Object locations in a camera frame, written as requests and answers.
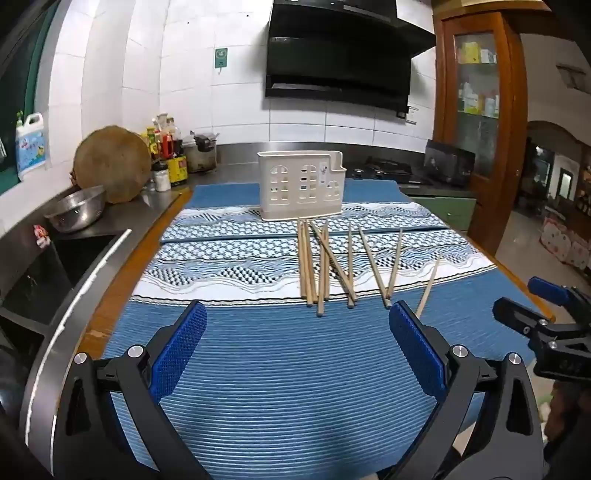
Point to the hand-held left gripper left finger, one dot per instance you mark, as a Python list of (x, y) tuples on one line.
[(178, 344)]

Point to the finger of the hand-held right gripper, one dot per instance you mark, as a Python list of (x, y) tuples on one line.
[(517, 318), (547, 288)]

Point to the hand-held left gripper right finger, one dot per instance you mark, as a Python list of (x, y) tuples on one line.
[(415, 350)]

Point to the row of wooden chopsticks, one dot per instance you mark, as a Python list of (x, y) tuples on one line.
[(350, 267)]

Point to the white plastic utensil holder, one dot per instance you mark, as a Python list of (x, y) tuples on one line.
[(295, 184)]

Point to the person's right forearm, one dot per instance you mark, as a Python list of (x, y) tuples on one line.
[(570, 429)]

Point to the white floral packages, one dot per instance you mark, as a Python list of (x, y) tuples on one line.
[(563, 247)]

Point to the blue patterned woven mat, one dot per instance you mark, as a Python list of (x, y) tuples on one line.
[(277, 369)]

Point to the green cabinet front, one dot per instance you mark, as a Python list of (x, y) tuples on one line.
[(443, 210)]

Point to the stainless steel sink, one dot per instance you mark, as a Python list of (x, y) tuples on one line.
[(55, 272)]

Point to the wooden glass-door cabinet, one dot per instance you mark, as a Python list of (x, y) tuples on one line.
[(510, 138)]

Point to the white shaker with black cap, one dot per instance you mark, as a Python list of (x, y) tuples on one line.
[(161, 180)]

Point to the stainless steel bowl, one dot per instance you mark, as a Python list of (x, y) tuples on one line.
[(76, 210)]

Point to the large dark soy sauce bottle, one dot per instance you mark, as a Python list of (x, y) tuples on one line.
[(178, 170)]

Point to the red and white small cloth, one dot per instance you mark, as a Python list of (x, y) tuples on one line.
[(41, 236)]

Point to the black gas stove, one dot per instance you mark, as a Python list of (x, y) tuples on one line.
[(392, 170)]

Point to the metal pressure cooker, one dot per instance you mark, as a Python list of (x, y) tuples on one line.
[(202, 154)]

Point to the round wooden cutting board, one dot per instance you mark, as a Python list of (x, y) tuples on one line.
[(111, 161)]

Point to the green-label bottle with yellow cap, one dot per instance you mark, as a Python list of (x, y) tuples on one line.
[(152, 145)]

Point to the assorted small packaged boxes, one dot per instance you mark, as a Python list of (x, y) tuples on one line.
[(475, 99)]

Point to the clear plastic food bag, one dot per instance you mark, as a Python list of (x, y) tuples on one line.
[(162, 121)]

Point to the white detergent bottle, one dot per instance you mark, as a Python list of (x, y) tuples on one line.
[(30, 147)]

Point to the black range hood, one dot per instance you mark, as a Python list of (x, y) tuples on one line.
[(337, 60)]

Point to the white wall socket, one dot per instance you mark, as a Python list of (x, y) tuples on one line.
[(412, 114)]

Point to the green wall hook sticker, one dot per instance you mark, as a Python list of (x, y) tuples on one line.
[(221, 57)]

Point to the green window frame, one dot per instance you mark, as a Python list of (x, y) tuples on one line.
[(27, 69)]

